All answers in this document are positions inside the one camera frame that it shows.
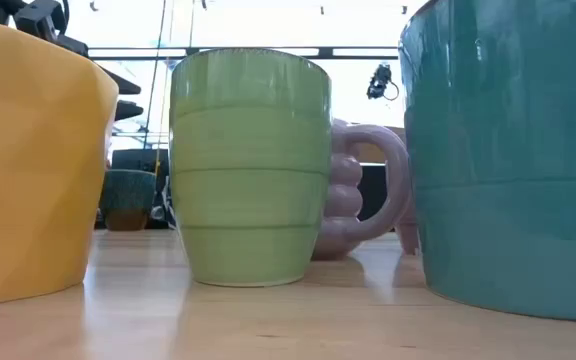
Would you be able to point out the black hanging device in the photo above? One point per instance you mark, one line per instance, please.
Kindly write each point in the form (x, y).
(379, 80)

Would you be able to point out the small teal and brown mug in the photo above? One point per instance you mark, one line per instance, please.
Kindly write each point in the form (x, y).
(127, 195)

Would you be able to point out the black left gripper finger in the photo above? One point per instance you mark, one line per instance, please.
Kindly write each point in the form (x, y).
(128, 110)
(127, 87)

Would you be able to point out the yellow faceted mug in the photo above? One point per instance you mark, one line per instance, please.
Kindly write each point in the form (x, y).
(28, 175)

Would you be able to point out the black panel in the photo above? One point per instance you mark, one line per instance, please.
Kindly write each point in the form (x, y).
(373, 195)

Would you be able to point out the thin dark slanted pole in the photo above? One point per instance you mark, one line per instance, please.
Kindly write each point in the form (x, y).
(154, 75)

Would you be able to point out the lavender bubble-shaped mug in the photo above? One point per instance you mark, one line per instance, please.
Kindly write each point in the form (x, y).
(343, 200)

